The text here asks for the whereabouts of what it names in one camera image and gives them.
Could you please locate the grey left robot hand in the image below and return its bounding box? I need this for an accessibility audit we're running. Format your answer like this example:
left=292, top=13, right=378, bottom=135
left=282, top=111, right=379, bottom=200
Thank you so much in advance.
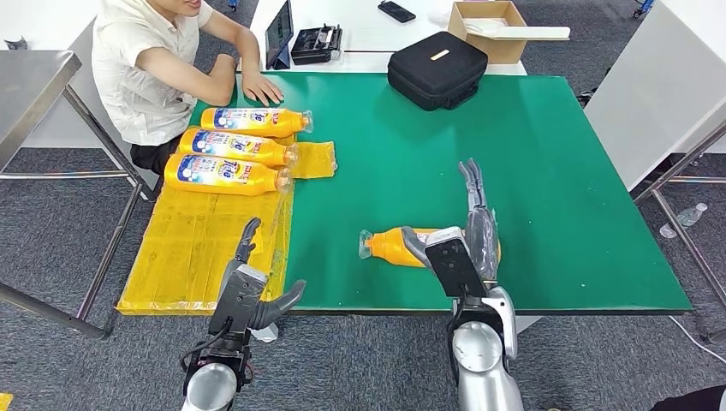
left=217, top=217, right=307, bottom=332

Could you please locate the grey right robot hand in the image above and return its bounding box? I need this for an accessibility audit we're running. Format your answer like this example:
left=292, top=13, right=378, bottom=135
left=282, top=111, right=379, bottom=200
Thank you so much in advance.
left=400, top=158, right=502, bottom=283

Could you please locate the orange detergent bottle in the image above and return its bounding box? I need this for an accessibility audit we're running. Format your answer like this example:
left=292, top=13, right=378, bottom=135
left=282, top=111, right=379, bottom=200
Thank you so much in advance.
left=177, top=128, right=300, bottom=168
left=199, top=107, right=314, bottom=140
left=164, top=152, right=294, bottom=198
left=357, top=227, right=503, bottom=269

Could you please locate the clear plastic water bottle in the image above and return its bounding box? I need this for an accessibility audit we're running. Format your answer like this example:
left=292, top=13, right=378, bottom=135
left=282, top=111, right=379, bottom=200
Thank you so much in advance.
left=659, top=203, right=709, bottom=240

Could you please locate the white table leg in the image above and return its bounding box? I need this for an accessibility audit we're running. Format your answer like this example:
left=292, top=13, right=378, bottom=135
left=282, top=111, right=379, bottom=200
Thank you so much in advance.
left=513, top=315, right=543, bottom=336
left=249, top=322, right=280, bottom=344

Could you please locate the yellow taped cardboard sheet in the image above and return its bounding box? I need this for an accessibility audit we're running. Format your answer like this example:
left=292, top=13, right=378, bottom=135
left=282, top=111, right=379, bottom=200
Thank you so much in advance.
left=116, top=133, right=338, bottom=317

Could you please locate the black zip case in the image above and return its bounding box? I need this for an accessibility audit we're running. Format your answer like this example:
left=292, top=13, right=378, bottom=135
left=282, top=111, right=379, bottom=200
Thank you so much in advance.
left=386, top=31, right=490, bottom=112

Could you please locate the brown cardboard box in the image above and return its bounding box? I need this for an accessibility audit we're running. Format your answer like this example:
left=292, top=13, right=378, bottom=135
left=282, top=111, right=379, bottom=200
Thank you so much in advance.
left=446, top=1, right=530, bottom=65

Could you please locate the white foam sheet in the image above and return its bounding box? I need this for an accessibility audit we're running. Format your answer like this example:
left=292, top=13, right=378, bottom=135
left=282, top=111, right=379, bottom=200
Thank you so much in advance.
left=461, top=18, right=572, bottom=42

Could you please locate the person's left hand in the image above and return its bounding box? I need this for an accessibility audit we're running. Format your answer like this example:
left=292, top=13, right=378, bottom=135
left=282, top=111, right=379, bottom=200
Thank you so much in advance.
left=241, top=72, right=285, bottom=107

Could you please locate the white table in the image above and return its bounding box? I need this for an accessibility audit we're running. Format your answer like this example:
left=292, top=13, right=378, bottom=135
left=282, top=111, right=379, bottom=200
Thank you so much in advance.
left=236, top=0, right=527, bottom=76

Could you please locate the black smartphone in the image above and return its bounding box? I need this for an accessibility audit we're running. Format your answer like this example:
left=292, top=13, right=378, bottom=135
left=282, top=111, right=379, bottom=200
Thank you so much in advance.
left=378, top=0, right=417, bottom=24

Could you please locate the black plastic tool tray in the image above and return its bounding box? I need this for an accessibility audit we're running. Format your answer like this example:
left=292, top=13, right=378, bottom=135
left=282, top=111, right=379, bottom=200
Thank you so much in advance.
left=290, top=24, right=344, bottom=66

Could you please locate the dark tablet with stand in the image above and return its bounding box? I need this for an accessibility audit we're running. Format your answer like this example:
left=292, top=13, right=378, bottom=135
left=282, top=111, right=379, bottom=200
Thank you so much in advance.
left=265, top=0, right=295, bottom=71

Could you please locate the stainless steel table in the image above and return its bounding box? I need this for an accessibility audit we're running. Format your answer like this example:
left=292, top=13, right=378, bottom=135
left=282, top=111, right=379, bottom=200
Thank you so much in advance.
left=0, top=50, right=160, bottom=342

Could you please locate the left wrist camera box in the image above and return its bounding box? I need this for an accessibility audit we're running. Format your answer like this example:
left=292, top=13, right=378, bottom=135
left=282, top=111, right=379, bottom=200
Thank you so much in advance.
left=208, top=263, right=269, bottom=337

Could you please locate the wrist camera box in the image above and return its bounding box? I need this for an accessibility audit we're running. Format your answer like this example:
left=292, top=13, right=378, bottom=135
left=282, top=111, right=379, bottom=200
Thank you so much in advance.
left=208, top=263, right=269, bottom=337
left=424, top=226, right=489, bottom=300

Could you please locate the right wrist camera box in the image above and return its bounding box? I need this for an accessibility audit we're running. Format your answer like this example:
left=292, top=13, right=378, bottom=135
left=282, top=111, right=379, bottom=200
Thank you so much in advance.
left=424, top=226, right=489, bottom=300

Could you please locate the white floor cable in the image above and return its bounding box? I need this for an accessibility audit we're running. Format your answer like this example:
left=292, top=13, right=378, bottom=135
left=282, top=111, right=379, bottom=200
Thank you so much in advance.
left=669, top=315, right=726, bottom=367

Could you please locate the steel table frame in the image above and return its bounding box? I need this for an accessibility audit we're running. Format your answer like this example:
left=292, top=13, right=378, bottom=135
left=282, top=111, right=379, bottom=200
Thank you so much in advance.
left=633, top=122, right=726, bottom=347

